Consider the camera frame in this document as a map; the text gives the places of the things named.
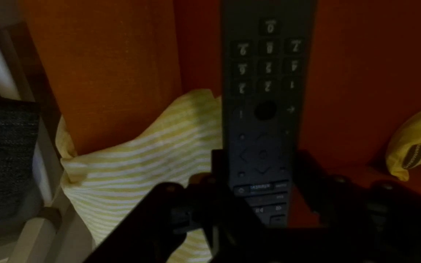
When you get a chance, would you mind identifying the yellow striped towel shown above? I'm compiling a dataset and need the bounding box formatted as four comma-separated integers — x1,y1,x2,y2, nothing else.
54,88,227,263

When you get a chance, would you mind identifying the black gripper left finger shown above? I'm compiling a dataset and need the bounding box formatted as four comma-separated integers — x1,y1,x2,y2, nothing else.
83,148,234,263

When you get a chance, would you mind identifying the yellow plush toy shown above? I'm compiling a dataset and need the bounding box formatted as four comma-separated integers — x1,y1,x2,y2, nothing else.
384,100,421,183

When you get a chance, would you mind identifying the black remote control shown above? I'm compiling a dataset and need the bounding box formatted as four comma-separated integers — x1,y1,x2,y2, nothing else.
219,0,319,228

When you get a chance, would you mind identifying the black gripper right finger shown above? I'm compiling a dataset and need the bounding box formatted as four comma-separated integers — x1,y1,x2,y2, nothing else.
288,151,421,263

